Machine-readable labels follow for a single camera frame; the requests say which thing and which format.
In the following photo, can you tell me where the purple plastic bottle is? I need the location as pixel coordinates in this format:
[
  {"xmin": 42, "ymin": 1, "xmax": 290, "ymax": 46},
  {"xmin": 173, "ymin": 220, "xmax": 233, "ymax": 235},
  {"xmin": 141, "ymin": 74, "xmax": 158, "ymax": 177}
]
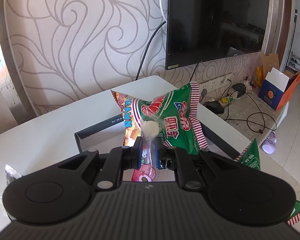
[{"xmin": 261, "ymin": 132, "xmax": 276, "ymax": 154}]

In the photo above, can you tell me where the green striped snack bag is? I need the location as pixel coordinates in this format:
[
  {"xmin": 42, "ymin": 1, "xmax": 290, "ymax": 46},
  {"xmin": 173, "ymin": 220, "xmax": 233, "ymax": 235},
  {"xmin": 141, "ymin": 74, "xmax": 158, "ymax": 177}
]
[{"xmin": 136, "ymin": 82, "xmax": 208, "ymax": 155}]

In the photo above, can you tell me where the black wall television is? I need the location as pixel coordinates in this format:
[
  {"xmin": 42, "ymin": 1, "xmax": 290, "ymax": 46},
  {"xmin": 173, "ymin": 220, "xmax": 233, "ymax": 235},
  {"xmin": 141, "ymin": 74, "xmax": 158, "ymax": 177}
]
[{"xmin": 165, "ymin": 0, "xmax": 269, "ymax": 70}]

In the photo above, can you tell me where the clear white candy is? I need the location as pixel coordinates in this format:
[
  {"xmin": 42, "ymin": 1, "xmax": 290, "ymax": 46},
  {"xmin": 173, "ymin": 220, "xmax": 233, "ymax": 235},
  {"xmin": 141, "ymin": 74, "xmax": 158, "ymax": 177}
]
[{"xmin": 131, "ymin": 120, "xmax": 162, "ymax": 182}]

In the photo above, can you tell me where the orange prawn cracker bag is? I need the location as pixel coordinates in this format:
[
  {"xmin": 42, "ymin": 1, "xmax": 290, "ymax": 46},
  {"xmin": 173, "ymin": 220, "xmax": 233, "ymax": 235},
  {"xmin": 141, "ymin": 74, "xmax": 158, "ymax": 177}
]
[{"xmin": 111, "ymin": 90, "xmax": 142, "ymax": 146}]

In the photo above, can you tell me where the white wall socket strip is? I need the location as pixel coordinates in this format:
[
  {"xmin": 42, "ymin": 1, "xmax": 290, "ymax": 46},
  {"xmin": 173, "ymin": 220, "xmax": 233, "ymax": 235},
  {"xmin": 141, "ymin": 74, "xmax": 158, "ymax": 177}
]
[{"xmin": 199, "ymin": 72, "xmax": 232, "ymax": 93}]

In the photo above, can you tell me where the black power cable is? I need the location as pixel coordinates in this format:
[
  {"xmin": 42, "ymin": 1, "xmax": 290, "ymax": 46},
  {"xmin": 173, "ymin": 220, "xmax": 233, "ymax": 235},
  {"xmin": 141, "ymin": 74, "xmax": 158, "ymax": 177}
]
[{"xmin": 222, "ymin": 83, "xmax": 278, "ymax": 133}]

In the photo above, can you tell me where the dark grey tray box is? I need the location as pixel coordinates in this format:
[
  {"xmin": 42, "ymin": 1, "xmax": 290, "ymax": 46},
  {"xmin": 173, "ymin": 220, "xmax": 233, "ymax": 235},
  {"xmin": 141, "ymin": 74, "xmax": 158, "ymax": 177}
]
[{"xmin": 75, "ymin": 114, "xmax": 241, "ymax": 160}]

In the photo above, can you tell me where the blue orange cardboard box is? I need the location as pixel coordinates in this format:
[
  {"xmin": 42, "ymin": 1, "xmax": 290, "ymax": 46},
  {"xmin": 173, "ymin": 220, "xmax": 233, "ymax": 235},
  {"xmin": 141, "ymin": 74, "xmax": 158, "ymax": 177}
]
[{"xmin": 258, "ymin": 68, "xmax": 300, "ymax": 111}]

